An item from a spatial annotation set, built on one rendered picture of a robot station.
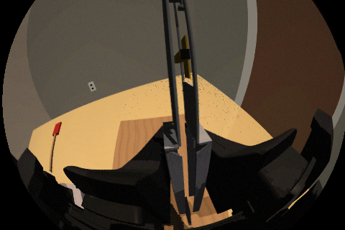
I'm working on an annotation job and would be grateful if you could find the red spatula with wooden handle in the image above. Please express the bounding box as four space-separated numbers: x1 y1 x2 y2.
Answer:
49 122 61 172

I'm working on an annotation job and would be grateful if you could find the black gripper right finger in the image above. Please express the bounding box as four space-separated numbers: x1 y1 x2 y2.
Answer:
205 128 297 213

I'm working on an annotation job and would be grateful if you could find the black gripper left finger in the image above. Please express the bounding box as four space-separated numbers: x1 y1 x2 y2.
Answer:
63 126 170 224

